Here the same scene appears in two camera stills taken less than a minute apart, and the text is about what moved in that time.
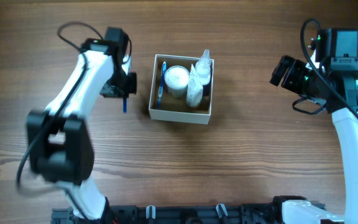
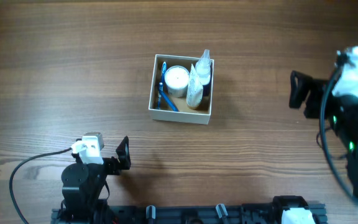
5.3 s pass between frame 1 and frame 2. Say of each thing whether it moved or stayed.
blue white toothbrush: stayed
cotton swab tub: stayed
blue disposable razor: moved
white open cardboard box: stayed
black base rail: stayed
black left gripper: moved
